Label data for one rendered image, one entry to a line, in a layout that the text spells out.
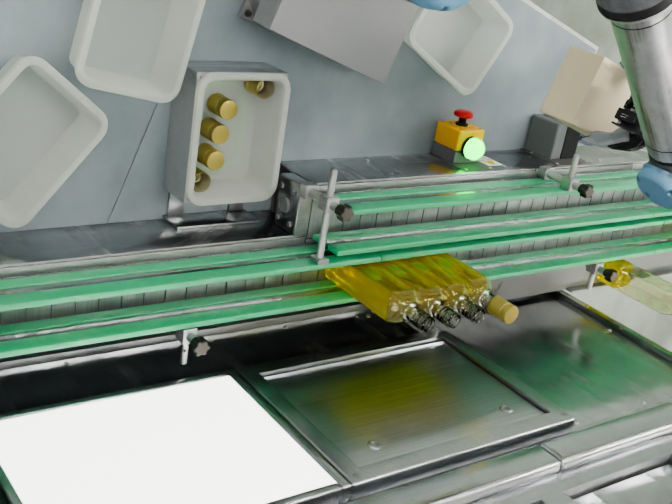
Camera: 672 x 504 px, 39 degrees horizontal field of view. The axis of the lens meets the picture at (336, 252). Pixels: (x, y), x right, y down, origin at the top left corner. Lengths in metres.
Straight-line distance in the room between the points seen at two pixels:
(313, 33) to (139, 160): 0.36
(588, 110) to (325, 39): 0.46
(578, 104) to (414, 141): 0.42
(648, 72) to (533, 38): 0.88
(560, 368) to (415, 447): 0.52
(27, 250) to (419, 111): 0.83
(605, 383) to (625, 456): 0.27
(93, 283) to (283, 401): 0.35
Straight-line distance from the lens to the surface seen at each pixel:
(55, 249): 1.52
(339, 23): 1.63
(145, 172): 1.64
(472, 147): 1.92
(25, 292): 1.43
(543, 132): 2.13
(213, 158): 1.61
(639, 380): 1.97
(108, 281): 1.48
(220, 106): 1.59
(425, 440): 1.51
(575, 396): 1.83
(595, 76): 1.66
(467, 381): 1.71
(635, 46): 1.21
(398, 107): 1.89
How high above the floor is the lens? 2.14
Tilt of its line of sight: 46 degrees down
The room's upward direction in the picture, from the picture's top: 125 degrees clockwise
